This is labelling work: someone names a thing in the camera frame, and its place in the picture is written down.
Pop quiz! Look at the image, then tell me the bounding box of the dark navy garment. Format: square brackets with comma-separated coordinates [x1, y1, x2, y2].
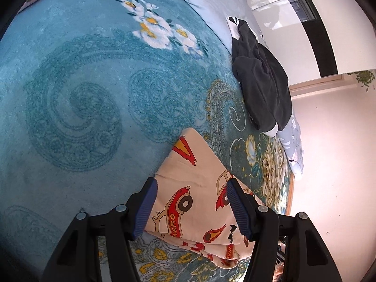
[226, 16, 294, 137]

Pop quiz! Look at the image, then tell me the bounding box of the teal floral blanket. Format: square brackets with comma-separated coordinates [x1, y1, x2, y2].
[0, 0, 294, 282]

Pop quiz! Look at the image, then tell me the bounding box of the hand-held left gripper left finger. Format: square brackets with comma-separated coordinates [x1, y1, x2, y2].
[38, 177, 159, 282]

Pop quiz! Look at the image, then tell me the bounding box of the cream car-print garment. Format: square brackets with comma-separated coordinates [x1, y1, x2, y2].
[145, 128, 263, 269]

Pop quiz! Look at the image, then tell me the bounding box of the wooden bed frame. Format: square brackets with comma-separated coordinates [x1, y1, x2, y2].
[283, 175, 296, 215]

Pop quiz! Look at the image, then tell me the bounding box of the white and black wardrobe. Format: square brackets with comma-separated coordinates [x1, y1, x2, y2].
[241, 0, 376, 87]

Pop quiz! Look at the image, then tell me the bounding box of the green potted plant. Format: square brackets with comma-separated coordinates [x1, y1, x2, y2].
[354, 70, 376, 90]

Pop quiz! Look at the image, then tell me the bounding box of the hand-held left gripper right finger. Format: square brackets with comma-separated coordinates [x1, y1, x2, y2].
[226, 179, 343, 282]

